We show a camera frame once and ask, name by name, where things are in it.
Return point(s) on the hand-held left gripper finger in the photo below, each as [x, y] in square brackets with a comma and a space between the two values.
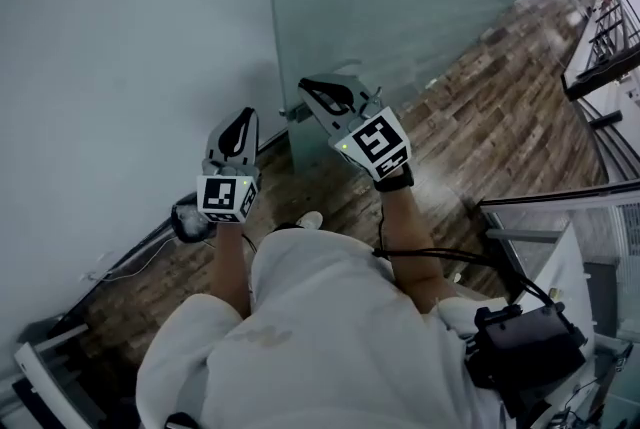
[227, 139]
[246, 129]

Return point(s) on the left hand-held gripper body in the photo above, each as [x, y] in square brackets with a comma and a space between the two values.
[220, 194]

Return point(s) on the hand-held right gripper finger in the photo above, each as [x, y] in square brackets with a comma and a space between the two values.
[327, 106]
[335, 88]

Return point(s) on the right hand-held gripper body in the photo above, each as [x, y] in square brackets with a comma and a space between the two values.
[377, 142]

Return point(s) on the frosted glass door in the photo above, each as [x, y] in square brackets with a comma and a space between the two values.
[380, 7]

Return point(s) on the person's right forearm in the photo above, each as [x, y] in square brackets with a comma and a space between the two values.
[410, 242]

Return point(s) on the person's left forearm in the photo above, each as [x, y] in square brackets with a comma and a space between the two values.
[230, 267]

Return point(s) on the metal door floor hinge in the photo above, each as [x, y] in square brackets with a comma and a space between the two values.
[299, 113]

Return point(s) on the black bin with plastic bag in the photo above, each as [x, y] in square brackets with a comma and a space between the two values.
[191, 223]

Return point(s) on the person's white shoe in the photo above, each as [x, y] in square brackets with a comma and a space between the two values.
[311, 219]

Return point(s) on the person's white shirt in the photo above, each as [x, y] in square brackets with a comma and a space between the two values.
[325, 342]

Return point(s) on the metal framed glass partition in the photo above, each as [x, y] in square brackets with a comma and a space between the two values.
[550, 212]

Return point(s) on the black long table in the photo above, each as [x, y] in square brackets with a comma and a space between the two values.
[600, 82]

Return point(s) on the white chair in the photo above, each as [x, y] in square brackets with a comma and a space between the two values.
[37, 377]

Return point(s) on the black waist pack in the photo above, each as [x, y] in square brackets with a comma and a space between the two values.
[530, 352]

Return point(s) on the black metal railing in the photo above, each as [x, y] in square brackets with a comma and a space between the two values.
[612, 24]

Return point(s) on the black cabinet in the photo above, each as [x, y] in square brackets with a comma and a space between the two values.
[600, 289]

